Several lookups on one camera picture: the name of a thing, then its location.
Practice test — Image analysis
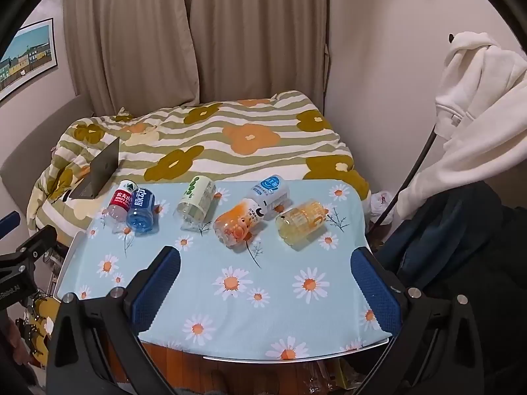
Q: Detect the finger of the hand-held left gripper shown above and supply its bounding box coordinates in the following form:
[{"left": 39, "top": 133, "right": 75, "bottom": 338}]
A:
[
  {"left": 0, "top": 211, "right": 22, "bottom": 238},
  {"left": 14, "top": 225, "right": 59, "bottom": 266}
]

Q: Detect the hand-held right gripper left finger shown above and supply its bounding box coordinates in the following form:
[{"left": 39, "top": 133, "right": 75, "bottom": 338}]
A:
[{"left": 45, "top": 246, "right": 182, "bottom": 395}]

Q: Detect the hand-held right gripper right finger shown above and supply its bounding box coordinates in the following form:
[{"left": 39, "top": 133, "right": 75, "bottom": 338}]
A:
[{"left": 350, "top": 246, "right": 490, "bottom": 395}]

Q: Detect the person's left hand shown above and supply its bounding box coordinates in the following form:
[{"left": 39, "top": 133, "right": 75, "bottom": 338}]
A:
[{"left": 6, "top": 321, "right": 31, "bottom": 367}]

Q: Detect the yellow floral object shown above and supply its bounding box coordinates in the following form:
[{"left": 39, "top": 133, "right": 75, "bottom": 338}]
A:
[{"left": 16, "top": 296, "right": 56, "bottom": 365}]

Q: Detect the blue drink bottle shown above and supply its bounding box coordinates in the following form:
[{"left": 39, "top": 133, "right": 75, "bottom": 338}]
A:
[{"left": 125, "top": 188, "right": 159, "bottom": 236}]

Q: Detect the red label water bottle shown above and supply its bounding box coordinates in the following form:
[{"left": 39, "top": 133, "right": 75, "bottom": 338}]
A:
[{"left": 101, "top": 180, "right": 138, "bottom": 231}]

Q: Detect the white plastic bag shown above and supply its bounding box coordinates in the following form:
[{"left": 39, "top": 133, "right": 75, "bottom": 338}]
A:
[{"left": 370, "top": 191, "right": 395, "bottom": 225}]

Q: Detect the dark grey laptop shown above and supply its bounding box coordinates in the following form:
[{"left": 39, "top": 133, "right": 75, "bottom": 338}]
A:
[{"left": 68, "top": 137, "right": 121, "bottom": 200}]

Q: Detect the daisy print tablecloth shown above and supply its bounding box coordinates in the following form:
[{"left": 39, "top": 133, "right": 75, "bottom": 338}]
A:
[{"left": 58, "top": 179, "right": 392, "bottom": 360}]

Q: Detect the green and white bottle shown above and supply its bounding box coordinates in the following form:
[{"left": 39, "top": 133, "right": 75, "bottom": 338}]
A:
[{"left": 176, "top": 175, "right": 217, "bottom": 229}]

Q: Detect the dark clothes pile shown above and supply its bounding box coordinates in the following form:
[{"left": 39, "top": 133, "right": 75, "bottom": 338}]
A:
[{"left": 376, "top": 181, "right": 527, "bottom": 301}]

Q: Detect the yellow drink bottle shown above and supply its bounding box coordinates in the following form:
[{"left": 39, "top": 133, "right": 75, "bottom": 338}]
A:
[{"left": 275, "top": 200, "right": 329, "bottom": 250}]

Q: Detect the orange drink bottle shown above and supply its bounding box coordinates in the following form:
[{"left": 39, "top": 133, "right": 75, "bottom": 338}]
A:
[{"left": 213, "top": 198, "right": 264, "bottom": 251}]

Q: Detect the black rack pole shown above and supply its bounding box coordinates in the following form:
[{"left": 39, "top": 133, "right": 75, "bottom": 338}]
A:
[{"left": 368, "top": 129, "right": 439, "bottom": 235}]

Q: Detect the white bottle with blue label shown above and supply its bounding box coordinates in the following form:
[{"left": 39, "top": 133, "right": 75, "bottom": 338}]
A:
[{"left": 246, "top": 175, "right": 290, "bottom": 221}]

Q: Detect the floral striped blanket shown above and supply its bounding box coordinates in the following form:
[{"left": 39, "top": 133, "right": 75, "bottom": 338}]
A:
[{"left": 27, "top": 91, "right": 371, "bottom": 248}]

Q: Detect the beige curtain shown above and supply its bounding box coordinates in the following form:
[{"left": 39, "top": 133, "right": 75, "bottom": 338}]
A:
[
  {"left": 63, "top": 0, "right": 200, "bottom": 118},
  {"left": 189, "top": 0, "right": 331, "bottom": 103}
]

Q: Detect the white hoodie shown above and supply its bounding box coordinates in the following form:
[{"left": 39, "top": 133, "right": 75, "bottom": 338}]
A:
[{"left": 397, "top": 31, "right": 527, "bottom": 221}]

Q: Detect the wall poster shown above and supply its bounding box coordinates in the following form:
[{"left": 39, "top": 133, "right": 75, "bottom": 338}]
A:
[{"left": 0, "top": 18, "right": 58, "bottom": 102}]

